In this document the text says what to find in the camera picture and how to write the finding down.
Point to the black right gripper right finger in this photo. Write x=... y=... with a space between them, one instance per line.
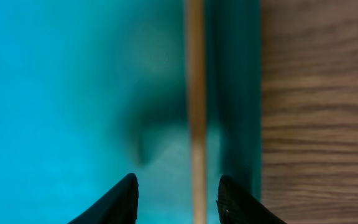
x=237 y=206

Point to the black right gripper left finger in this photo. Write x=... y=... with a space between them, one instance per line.
x=117 y=206

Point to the wooden chopstick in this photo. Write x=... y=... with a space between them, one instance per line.
x=196 y=88

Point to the teal plastic tray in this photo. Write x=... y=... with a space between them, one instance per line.
x=91 y=91

